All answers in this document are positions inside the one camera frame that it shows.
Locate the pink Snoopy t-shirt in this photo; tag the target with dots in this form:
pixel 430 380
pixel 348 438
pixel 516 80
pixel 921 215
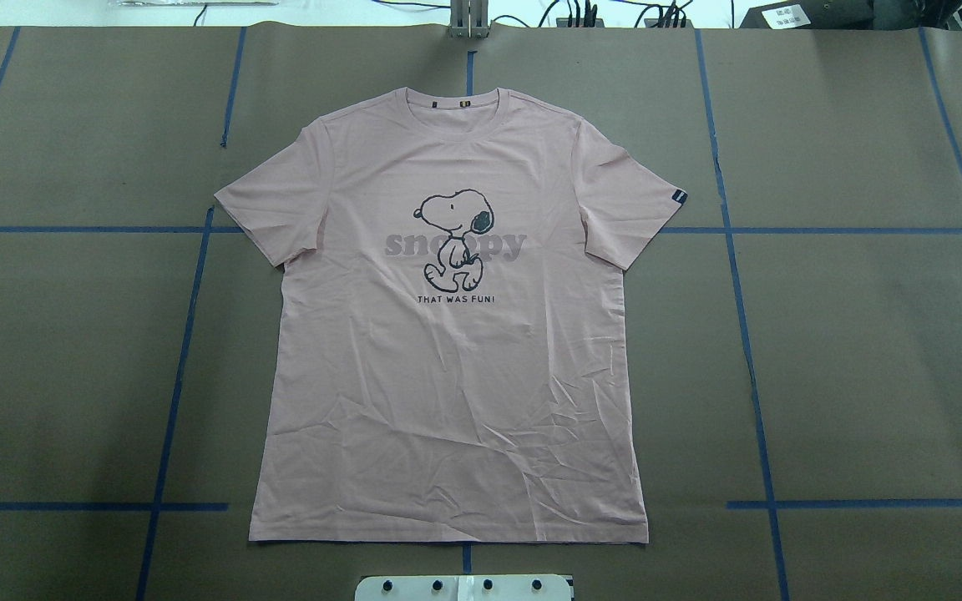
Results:
pixel 452 354

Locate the black power box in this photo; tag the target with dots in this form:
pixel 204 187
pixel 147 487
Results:
pixel 827 15

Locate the aluminium frame post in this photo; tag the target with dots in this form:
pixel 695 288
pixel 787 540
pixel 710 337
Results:
pixel 469 19

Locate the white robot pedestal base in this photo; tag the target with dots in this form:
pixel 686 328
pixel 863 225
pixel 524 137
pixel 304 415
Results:
pixel 527 586

